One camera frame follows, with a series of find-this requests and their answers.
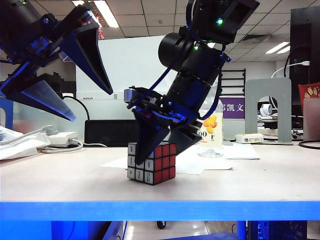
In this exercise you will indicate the white acrylic board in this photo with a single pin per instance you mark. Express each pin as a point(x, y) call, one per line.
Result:
point(135, 62)

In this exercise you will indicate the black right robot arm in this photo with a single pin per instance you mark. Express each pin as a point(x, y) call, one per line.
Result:
point(197, 62)

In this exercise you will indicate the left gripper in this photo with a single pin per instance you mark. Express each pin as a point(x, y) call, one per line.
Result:
point(47, 42)

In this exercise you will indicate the blue rounded seat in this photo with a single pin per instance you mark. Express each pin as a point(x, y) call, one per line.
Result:
point(212, 237)

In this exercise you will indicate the red cushion gold pattern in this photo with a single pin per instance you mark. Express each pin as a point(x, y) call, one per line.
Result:
point(310, 92)

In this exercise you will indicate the black monitor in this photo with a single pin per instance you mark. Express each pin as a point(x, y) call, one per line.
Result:
point(300, 37)

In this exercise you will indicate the small white charger box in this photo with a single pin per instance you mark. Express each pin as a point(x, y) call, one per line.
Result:
point(250, 138)

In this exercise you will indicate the pink frosted panel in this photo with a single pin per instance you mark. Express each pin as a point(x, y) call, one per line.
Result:
point(311, 120)

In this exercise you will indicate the red hanging ornament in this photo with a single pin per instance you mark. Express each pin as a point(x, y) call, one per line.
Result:
point(100, 33)

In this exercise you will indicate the white plastic bag with papers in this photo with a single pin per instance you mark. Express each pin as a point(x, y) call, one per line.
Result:
point(15, 150)

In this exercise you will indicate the black metal shelf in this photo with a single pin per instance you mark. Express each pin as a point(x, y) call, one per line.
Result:
point(244, 82)

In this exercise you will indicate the black caster wheel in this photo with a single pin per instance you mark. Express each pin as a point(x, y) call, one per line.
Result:
point(161, 225)

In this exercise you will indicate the small white desk fan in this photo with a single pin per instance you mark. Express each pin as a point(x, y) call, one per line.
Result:
point(266, 109)

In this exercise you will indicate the blue table leg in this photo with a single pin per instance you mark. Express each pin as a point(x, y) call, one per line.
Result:
point(65, 231)
point(241, 230)

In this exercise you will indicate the fluorescent ceiling light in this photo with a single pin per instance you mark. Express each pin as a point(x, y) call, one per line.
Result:
point(283, 50)
point(78, 3)
point(110, 18)
point(277, 48)

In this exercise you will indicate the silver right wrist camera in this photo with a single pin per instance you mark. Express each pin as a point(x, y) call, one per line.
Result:
point(129, 95)

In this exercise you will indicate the frosted glass desk partition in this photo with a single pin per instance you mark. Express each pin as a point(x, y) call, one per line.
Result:
point(105, 110)

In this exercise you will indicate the ceiling air vent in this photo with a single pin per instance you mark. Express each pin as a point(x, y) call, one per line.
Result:
point(255, 38)

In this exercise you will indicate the grey metal bookend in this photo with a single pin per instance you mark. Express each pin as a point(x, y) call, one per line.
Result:
point(251, 112)

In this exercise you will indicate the black computer case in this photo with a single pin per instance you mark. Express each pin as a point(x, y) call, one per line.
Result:
point(287, 230)

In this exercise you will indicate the white power adapter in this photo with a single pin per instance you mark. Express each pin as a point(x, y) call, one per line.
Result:
point(62, 137)

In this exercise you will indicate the frosted translucent panel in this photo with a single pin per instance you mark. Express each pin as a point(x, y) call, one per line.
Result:
point(30, 122)

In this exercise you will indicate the blue table edge beam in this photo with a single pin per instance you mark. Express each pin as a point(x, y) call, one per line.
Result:
point(160, 211)

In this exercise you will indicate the clear bottle yellow flower label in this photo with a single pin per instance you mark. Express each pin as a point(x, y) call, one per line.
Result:
point(215, 135)

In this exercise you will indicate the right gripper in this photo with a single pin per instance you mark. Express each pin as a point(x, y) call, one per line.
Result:
point(160, 110)

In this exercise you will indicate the black rectangular device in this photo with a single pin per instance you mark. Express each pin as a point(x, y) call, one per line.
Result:
point(110, 132)

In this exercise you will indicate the Rubik's cube with printed stickers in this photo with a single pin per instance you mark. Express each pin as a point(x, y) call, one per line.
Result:
point(162, 165)

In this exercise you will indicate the blue metal bookend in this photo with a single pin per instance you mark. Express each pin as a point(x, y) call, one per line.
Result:
point(8, 115)

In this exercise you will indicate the purple name sign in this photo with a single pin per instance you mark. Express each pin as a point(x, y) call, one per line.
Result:
point(235, 112)

